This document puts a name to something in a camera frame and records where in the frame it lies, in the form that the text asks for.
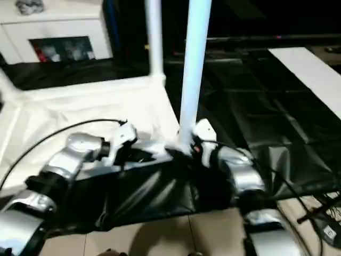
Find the white plastic table top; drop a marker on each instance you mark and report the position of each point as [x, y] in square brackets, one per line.
[93, 101]

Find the white plastic table leg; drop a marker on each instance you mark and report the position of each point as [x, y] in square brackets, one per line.
[155, 40]
[6, 85]
[194, 66]

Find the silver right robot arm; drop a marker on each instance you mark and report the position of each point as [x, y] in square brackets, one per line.
[245, 170]

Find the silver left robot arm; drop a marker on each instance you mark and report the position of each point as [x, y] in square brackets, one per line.
[72, 149]

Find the black mat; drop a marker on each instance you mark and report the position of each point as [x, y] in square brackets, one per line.
[266, 120]

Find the dark rounded robot part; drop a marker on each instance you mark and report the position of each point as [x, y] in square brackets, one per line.
[114, 253]
[197, 254]

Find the small white box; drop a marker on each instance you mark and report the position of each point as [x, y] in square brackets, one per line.
[91, 55]

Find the white bottle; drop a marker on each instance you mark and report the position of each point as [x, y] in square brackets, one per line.
[76, 53]

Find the small white jar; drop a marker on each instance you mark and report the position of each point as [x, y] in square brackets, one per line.
[56, 57]

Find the red bottle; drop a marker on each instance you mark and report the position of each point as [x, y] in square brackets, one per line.
[40, 54]

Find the thin black rod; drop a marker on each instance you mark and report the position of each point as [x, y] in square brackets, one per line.
[317, 212]

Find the white flat board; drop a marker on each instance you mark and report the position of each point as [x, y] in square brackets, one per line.
[311, 74]

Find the white cabinet with glass doors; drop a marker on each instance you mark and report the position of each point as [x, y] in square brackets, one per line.
[66, 26]

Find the black flat stand base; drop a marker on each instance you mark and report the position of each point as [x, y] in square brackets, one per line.
[330, 230]

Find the black remote control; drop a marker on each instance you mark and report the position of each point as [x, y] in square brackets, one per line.
[331, 49]

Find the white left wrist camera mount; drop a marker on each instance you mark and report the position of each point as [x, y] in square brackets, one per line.
[122, 136]

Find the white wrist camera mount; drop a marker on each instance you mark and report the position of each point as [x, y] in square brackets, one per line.
[205, 130]
[122, 136]

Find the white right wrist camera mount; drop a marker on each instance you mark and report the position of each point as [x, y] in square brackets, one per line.
[205, 130]

